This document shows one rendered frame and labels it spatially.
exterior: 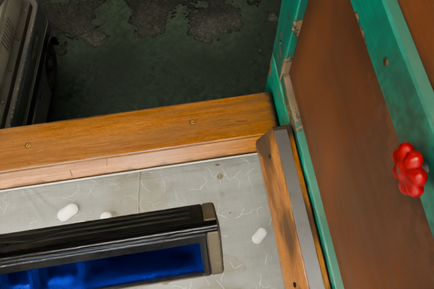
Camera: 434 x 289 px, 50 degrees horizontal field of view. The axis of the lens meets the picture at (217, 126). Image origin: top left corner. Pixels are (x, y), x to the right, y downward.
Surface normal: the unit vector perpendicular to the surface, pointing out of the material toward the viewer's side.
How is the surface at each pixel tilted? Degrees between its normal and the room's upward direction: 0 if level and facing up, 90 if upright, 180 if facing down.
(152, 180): 0
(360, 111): 90
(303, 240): 0
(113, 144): 0
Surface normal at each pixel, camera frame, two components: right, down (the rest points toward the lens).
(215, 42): 0.00, -0.42
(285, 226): -0.91, -0.05
